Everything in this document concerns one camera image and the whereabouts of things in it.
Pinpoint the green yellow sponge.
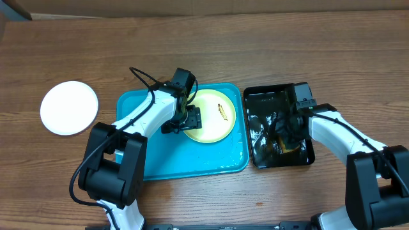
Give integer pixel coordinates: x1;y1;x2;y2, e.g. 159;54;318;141
278;137;300;153

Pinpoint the yellow-green plate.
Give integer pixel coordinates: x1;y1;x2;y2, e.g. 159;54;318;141
184;89;236;144

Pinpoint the white plate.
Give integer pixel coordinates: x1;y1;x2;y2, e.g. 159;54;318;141
40;81;99;135

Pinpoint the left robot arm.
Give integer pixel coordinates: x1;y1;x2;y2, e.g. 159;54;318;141
69;68;202;229

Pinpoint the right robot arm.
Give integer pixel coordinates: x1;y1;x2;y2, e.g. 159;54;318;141
270;82;408;230

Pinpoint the black rectangular tray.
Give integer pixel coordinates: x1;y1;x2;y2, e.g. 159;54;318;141
243;82;315;169

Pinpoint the teal plastic tray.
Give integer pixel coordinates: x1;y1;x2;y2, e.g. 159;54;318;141
115;83;249;181

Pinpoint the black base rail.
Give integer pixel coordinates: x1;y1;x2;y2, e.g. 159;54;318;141
142;221;316;230

